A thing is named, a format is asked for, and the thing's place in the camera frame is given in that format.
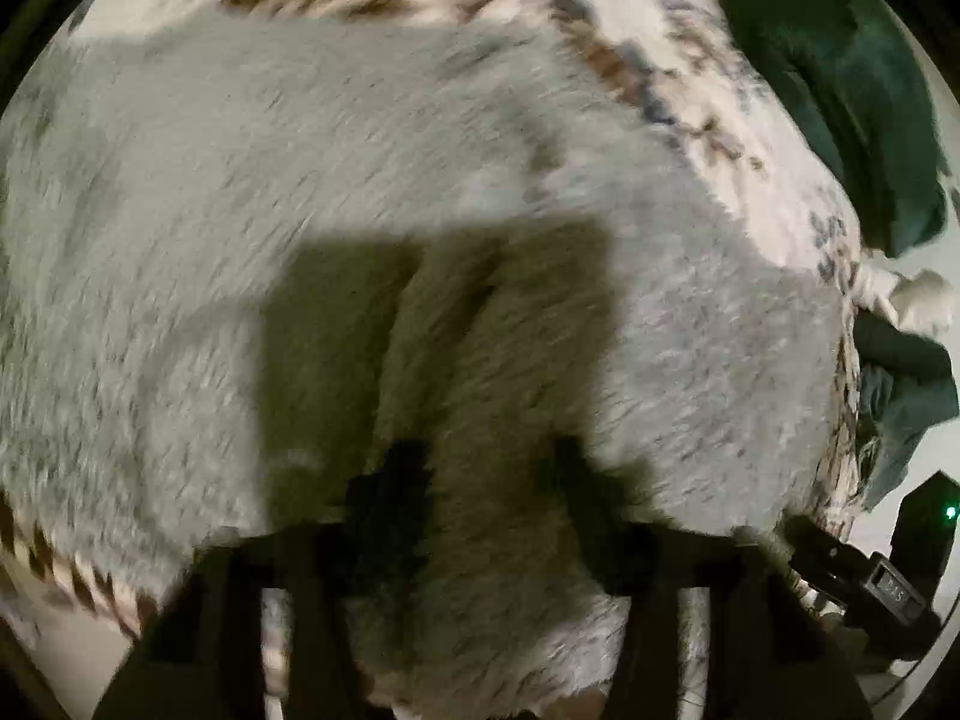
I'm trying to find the grey fluffy pants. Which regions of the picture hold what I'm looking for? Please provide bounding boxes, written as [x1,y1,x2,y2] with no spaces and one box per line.
[2,10,841,718]

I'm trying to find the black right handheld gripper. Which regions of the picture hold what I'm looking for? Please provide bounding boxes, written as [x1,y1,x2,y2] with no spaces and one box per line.
[782,515,942,661]

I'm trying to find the dark green garment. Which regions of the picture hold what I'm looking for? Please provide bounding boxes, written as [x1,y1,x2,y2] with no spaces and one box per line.
[718,0,947,257]

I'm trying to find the floral cream bed blanket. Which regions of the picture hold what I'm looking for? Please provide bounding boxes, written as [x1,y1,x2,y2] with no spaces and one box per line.
[0,0,902,646]

